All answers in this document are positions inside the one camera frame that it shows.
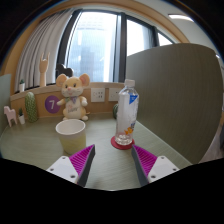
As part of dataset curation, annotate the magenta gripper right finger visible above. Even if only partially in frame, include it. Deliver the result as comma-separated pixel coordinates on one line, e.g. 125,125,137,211
131,145,179,186

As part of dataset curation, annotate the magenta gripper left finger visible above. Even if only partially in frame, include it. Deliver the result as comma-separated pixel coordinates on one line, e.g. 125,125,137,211
47,145,95,187

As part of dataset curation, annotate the clear plastic water bottle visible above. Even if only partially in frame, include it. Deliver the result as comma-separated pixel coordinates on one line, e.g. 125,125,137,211
115,79,139,146

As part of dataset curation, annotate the pale yellow mug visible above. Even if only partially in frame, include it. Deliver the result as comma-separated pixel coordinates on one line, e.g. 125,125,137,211
55,119,86,155

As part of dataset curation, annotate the red round coaster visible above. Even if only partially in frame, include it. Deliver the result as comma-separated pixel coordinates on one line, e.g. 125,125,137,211
111,136,135,150

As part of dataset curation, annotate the purple number seven sticker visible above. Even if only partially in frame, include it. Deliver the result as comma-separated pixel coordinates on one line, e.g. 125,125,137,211
45,95,60,114

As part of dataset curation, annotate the small round green cactus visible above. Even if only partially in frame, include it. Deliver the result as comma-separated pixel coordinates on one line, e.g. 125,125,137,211
113,104,118,119

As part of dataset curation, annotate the mouse plush toy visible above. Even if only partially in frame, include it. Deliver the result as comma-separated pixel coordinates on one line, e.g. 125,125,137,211
56,74,90,121

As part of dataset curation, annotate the tall green ceramic cactus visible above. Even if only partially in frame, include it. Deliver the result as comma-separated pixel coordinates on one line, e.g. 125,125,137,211
25,92,38,123

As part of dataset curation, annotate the pink wooden horse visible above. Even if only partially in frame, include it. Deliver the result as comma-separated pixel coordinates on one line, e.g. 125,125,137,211
4,106,17,126

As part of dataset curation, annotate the right green desk partition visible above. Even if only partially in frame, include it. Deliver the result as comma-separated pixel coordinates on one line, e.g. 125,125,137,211
126,43,223,164

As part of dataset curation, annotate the green desk partition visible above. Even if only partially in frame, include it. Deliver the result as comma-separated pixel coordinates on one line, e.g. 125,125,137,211
126,43,223,164
0,74,11,136

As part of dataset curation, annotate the black wooden horse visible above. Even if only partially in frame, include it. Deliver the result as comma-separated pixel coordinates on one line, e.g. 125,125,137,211
56,64,74,77

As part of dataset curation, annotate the potted plant on ledge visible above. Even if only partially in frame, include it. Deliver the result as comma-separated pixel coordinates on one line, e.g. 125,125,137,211
19,79,25,92

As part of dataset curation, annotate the wooden hand sculpture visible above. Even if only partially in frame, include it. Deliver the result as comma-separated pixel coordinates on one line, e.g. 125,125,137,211
39,55,49,87

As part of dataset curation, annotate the left green desk partition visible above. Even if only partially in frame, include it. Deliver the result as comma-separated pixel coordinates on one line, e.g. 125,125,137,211
0,74,11,136

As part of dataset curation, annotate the grey curtain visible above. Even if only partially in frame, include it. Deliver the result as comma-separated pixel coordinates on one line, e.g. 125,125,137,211
14,9,74,91

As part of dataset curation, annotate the left white wall socket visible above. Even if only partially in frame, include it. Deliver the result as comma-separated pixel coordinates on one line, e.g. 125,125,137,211
91,88,105,103

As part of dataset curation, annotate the white wall socket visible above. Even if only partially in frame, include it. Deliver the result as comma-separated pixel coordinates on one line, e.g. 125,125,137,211
108,88,120,102
91,88,105,103

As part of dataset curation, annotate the right white wall socket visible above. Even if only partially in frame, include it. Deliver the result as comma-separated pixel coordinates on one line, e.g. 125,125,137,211
108,88,120,102

